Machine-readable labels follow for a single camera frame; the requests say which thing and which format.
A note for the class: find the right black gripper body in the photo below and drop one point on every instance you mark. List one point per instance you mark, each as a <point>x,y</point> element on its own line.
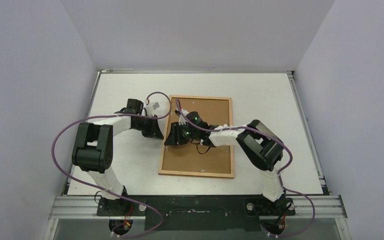
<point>176,135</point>

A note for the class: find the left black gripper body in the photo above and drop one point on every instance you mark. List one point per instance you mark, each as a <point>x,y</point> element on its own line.
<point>145,125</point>

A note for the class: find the wooden picture frame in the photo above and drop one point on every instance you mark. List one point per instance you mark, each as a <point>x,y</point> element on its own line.
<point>232,139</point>

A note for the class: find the brown backing board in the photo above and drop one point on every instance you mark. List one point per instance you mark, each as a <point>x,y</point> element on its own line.
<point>212,155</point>

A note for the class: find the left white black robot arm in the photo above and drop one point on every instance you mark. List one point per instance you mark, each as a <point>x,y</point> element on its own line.
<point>93,147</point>

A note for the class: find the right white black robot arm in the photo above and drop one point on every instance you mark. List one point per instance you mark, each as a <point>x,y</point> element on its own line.
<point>262,147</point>

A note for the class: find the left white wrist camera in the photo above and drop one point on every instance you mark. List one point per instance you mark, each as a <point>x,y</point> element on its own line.
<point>150,108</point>

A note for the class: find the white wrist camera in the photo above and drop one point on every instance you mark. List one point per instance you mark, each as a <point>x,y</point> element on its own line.
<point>181,113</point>
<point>150,108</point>

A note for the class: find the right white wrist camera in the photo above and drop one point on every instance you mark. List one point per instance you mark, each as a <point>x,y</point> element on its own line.
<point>181,113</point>

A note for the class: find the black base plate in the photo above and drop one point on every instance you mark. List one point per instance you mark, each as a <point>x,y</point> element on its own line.
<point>196,212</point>

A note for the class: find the aluminium rail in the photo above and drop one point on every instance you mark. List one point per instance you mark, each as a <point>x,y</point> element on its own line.
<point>84,207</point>

